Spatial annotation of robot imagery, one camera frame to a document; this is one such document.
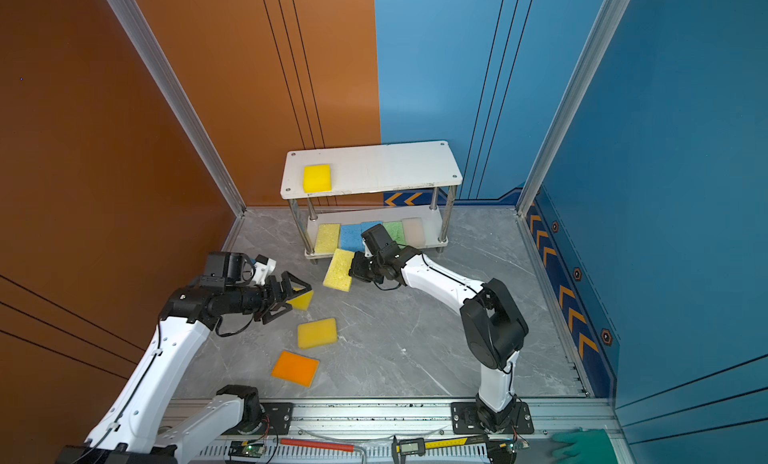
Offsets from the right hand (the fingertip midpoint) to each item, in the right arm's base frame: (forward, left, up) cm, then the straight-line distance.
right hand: (344, 273), depth 85 cm
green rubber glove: (-39, -59, -14) cm, 72 cm away
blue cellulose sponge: (+19, +1, -6) cm, 20 cm away
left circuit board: (-39, +23, -15) cm, 48 cm away
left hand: (-11, +8, +7) cm, 15 cm away
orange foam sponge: (-22, +13, -13) cm, 29 cm away
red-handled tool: (-39, +4, -15) cm, 42 cm away
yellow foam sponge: (-12, +8, -12) cm, 19 cm away
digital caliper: (-39, -19, -14) cm, 46 cm away
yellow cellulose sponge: (0, +2, 0) cm, 2 cm away
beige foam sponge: (+20, -21, -5) cm, 30 cm away
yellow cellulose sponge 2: (+17, +9, -6) cm, 20 cm away
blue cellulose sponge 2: (+24, -4, -7) cm, 25 cm away
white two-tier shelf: (+21, 0, +20) cm, 29 cm away
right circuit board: (-39, -42, -16) cm, 59 cm away
